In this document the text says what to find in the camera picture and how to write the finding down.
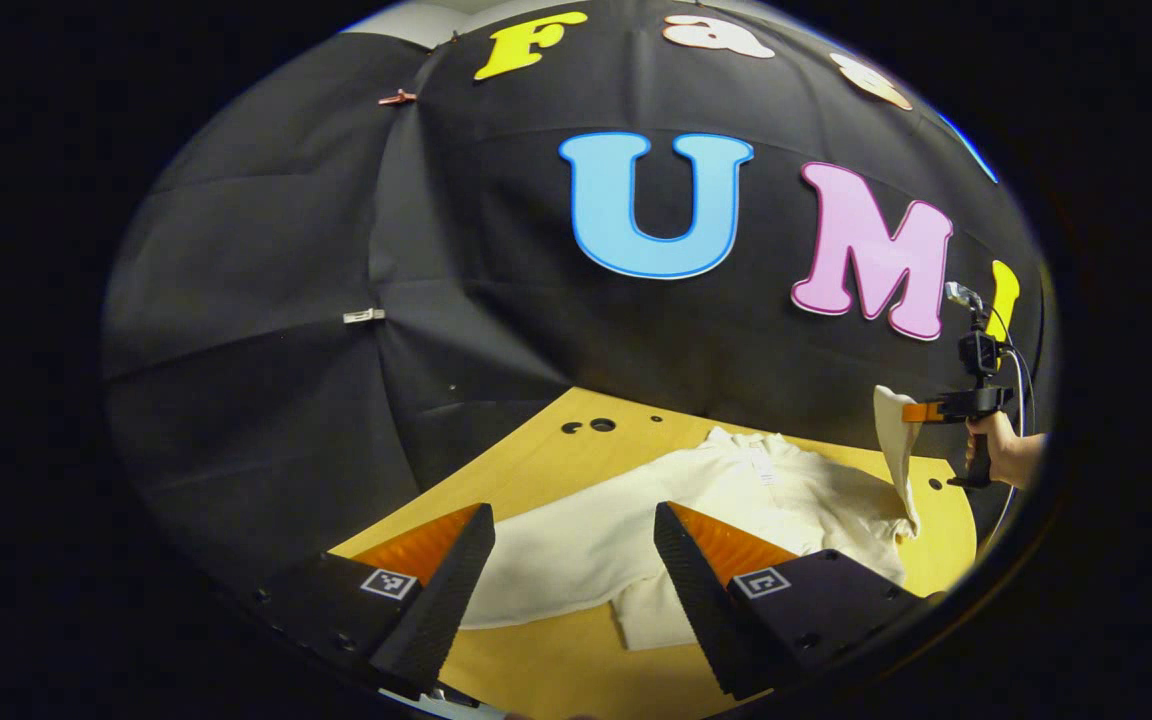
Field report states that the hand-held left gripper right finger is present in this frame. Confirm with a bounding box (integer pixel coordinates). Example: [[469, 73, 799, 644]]
[[653, 501, 942, 701]]

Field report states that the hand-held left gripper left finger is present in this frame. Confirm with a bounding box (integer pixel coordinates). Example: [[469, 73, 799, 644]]
[[251, 503, 497, 701]]

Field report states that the white sweatshirt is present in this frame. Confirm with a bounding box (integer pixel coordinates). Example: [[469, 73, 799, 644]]
[[458, 385, 927, 653]]

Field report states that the black backdrop cloth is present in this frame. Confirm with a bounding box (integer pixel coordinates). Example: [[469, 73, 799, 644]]
[[101, 0, 1053, 601]]

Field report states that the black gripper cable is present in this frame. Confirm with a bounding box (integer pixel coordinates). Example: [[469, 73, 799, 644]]
[[986, 305, 1035, 536]]

